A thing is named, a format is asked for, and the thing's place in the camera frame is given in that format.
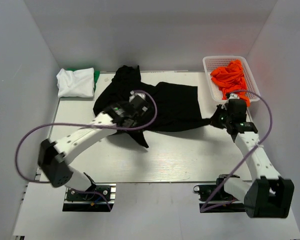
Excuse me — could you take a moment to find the black t-shirt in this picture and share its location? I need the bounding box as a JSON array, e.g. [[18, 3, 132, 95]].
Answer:
[[93, 65, 211, 132]]

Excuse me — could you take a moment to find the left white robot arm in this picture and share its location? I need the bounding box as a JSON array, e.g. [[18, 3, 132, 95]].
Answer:
[[38, 95, 155, 200]]

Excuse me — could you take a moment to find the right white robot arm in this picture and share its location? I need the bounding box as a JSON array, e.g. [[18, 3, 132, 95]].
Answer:
[[209, 97, 295, 219]]

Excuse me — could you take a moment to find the orange crumpled t-shirt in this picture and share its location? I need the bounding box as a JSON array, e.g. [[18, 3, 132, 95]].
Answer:
[[210, 59, 248, 101]]

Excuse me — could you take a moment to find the green folded t-shirt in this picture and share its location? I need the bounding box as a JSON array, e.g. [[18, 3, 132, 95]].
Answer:
[[66, 67, 101, 92]]

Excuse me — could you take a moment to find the white folded t-shirt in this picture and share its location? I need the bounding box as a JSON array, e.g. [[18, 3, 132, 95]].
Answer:
[[56, 67, 95, 98]]

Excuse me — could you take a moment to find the white plastic mesh basket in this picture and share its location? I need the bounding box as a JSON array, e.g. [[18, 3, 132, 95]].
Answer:
[[202, 55, 260, 104]]

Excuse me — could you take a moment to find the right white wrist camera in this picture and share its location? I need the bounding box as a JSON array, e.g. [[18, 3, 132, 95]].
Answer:
[[225, 92, 240, 101]]

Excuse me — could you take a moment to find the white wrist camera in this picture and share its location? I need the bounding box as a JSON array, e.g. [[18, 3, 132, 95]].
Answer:
[[225, 92, 240, 101], [129, 91, 148, 111]]

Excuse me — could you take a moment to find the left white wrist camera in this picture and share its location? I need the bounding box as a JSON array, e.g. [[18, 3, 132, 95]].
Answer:
[[129, 91, 148, 111]]

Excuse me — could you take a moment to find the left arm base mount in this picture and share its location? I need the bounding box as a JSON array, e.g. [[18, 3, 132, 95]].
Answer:
[[62, 183, 116, 213]]

